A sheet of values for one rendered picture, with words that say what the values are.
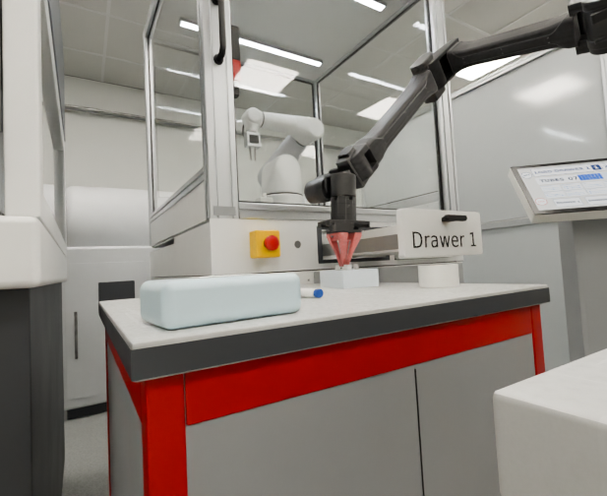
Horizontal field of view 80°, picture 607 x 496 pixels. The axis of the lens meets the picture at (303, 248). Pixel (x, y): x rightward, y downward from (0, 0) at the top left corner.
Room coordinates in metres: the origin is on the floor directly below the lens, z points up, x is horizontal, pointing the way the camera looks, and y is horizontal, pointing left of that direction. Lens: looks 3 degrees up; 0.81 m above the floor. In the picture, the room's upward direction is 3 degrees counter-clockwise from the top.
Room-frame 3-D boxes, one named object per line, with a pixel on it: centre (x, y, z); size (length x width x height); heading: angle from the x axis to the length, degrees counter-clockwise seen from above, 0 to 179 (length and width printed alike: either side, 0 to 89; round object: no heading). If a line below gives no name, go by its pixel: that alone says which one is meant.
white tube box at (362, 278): (0.82, -0.10, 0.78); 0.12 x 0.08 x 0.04; 20
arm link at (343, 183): (0.81, -0.09, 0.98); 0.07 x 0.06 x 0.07; 44
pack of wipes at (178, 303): (0.39, 0.09, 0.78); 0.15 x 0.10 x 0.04; 127
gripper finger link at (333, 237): (0.81, -0.10, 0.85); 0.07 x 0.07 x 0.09; 22
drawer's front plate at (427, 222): (0.88, -0.34, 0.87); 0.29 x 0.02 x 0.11; 122
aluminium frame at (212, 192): (1.58, 0.05, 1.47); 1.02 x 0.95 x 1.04; 122
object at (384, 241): (1.06, -0.23, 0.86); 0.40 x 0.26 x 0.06; 32
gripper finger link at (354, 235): (0.81, -0.08, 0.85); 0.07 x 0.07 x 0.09; 22
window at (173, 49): (1.33, 0.46, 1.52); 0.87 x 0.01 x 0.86; 32
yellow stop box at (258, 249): (0.97, 0.10, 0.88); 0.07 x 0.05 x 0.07; 122
